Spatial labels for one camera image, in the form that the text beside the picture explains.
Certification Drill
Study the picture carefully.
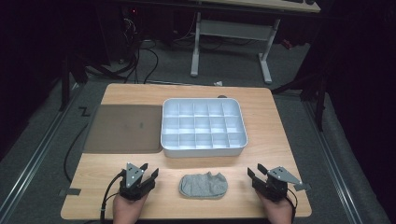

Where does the person's right hand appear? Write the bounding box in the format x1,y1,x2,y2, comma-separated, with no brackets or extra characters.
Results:
255,190,294,224

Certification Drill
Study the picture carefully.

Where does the metal floor rail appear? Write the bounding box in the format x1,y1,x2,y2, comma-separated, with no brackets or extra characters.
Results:
0,83,82,216
303,101,363,224

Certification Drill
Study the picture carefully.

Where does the black metal stand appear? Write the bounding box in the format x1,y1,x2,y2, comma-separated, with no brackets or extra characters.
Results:
59,55,90,112
272,71,328,133

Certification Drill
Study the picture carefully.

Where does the white-legged wooden desk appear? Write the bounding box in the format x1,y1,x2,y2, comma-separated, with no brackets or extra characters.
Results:
190,0,321,85

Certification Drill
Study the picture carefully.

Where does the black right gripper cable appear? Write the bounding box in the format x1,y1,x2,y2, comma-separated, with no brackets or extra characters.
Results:
286,188,298,223

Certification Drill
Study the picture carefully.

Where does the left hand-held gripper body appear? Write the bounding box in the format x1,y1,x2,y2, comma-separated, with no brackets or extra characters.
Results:
119,161,157,202

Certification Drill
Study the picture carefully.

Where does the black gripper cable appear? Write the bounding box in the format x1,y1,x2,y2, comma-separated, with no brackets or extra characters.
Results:
286,188,298,223
99,172,124,224

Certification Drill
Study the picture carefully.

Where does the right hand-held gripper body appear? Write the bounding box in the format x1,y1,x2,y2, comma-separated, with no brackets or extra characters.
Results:
251,166,303,203

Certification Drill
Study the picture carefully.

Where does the person's left hand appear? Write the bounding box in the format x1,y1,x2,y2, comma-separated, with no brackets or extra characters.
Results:
112,192,149,224

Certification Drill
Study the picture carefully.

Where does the grey sock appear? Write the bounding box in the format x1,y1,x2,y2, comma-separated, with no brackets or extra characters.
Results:
178,171,229,200

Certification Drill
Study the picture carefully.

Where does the white divided storage box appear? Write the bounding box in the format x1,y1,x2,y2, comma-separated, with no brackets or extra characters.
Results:
160,97,248,159

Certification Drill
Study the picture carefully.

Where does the black computer tower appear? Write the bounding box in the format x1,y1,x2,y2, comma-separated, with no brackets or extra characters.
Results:
96,6,144,63

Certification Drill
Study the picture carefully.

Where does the black looped floor cable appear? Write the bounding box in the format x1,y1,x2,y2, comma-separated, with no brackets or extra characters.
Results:
124,46,160,85

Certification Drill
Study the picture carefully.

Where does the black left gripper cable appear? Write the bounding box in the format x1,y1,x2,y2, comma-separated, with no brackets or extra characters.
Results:
99,172,124,224

